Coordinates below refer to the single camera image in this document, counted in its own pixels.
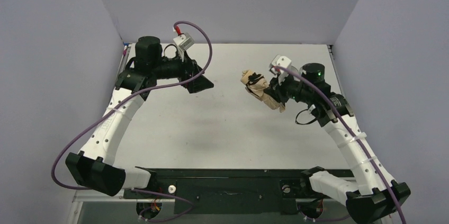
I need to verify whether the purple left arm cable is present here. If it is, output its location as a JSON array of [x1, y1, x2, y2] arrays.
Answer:
[[51, 21, 213, 223]]

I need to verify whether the aluminium mounting rail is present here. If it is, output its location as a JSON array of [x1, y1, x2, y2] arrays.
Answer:
[[73, 176, 389, 203]]

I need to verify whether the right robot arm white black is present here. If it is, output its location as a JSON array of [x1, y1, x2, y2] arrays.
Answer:
[[241, 63, 411, 223]]

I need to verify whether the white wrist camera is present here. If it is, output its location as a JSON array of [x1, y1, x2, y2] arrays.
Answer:
[[269, 55, 292, 75], [173, 33, 195, 51]]

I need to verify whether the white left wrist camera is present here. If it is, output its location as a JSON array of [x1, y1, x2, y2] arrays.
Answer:
[[173, 33, 195, 51]]

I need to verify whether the beige folding umbrella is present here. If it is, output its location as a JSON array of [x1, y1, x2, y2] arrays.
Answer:
[[240, 69, 285, 113]]

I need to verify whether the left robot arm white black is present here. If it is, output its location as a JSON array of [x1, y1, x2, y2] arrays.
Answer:
[[65, 33, 214, 196]]

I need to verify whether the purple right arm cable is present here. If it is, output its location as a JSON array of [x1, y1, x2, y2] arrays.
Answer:
[[275, 66, 408, 224]]

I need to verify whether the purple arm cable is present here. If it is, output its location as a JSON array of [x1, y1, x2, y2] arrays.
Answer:
[[51, 21, 213, 223], [275, 66, 408, 224]]

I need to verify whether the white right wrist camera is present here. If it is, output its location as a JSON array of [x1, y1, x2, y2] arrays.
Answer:
[[269, 55, 292, 75]]

